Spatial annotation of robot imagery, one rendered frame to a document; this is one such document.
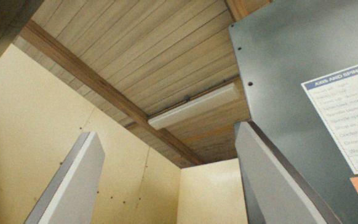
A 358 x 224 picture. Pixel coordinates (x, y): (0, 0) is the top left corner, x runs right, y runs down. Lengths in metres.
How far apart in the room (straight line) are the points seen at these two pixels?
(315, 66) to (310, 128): 0.16
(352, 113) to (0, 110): 1.10
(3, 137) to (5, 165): 0.11
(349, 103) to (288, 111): 0.09
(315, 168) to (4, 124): 1.02
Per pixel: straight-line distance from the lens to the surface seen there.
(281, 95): 0.45
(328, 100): 0.43
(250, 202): 1.07
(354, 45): 0.53
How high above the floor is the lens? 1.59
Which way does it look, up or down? 42 degrees up
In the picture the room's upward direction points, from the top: 6 degrees clockwise
